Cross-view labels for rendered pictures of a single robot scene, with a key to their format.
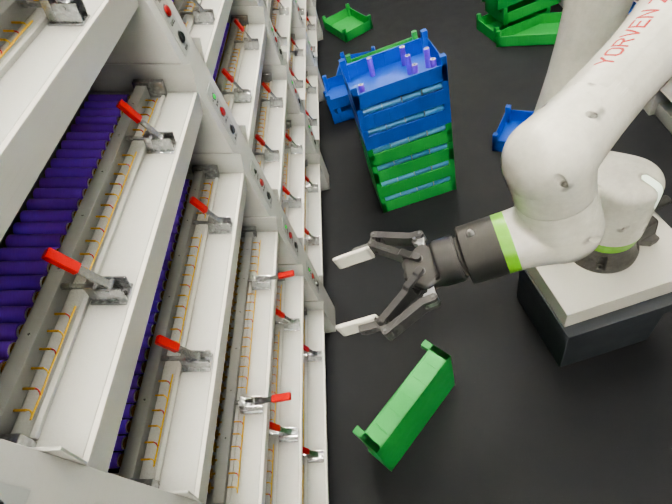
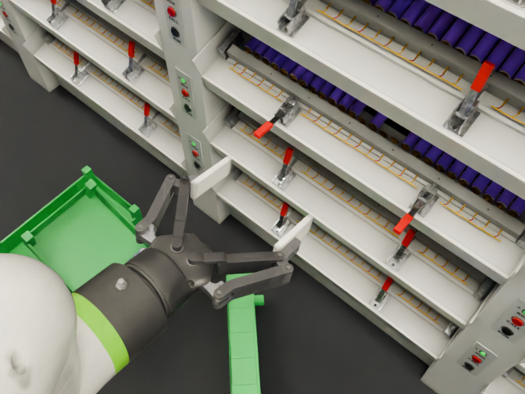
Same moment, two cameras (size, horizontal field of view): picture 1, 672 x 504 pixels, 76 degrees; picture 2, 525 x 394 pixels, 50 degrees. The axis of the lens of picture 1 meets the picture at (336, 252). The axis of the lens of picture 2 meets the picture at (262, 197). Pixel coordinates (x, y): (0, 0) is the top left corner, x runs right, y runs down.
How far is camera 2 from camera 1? 0.68 m
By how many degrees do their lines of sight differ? 60
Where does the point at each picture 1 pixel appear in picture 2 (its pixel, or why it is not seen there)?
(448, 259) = (139, 257)
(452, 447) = (193, 366)
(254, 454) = (247, 95)
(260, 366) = (319, 142)
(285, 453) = (272, 166)
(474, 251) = (106, 272)
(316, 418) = (313, 252)
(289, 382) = (333, 212)
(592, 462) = not seen: outside the picture
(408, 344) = not seen: outside the picture
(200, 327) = (330, 39)
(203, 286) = (380, 62)
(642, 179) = not seen: outside the picture
